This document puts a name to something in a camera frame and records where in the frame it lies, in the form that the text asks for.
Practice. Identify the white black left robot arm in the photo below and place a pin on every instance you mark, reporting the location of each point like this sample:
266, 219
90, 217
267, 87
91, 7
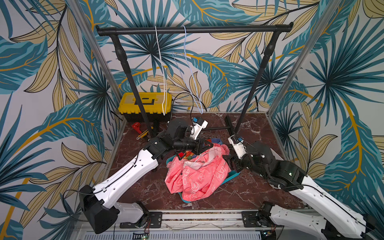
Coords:
100, 204

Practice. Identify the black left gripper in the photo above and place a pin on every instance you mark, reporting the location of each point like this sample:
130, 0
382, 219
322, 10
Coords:
199, 147

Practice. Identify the red handled tool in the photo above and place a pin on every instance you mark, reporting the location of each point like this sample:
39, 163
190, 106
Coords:
137, 127

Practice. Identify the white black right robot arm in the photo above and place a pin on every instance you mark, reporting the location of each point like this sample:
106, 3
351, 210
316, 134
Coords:
335, 221

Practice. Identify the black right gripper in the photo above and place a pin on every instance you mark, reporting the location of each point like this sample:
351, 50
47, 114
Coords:
237, 161

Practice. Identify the pink hooded jacket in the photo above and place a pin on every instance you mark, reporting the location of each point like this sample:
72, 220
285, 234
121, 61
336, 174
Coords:
199, 177

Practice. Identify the black clothes rack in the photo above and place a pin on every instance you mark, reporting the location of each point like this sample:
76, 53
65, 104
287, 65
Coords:
114, 34

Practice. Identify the teal plastic basket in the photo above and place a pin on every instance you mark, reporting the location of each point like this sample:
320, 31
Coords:
231, 176

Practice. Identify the yellow black toolbox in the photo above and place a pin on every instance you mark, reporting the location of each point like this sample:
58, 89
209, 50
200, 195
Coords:
156, 108

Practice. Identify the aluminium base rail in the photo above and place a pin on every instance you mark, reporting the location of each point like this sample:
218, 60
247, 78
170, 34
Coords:
203, 225

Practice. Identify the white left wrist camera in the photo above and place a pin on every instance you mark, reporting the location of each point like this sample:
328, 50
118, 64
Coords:
198, 125

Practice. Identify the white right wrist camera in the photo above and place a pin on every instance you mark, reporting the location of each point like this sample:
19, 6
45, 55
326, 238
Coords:
238, 145

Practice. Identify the light blue wire hanger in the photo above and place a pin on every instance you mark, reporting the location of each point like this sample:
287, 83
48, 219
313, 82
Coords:
192, 89

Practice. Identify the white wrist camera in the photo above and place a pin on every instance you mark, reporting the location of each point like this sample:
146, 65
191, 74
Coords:
198, 125
238, 145

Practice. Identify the yellow handled tool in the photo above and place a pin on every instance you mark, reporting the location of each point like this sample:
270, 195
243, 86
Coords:
142, 135

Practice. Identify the rainbow striped jacket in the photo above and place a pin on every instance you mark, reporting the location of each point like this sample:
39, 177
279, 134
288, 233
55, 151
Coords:
187, 155

